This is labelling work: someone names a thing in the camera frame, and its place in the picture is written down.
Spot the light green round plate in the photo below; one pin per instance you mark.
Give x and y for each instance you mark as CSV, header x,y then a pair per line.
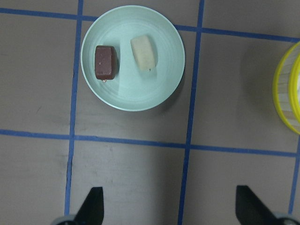
x,y
133,89

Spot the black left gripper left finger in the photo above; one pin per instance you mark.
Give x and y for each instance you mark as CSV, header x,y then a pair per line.
x,y
91,211

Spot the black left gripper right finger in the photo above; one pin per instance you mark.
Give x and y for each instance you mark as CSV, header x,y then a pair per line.
x,y
250,210

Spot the yellow rimmed bamboo steamer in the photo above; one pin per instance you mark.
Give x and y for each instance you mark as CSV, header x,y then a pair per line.
x,y
286,88

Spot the brown rectangular bun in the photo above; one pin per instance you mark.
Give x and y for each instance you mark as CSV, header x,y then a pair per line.
x,y
106,62

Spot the white rectangular bun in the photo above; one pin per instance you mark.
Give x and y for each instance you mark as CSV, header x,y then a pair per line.
x,y
143,53

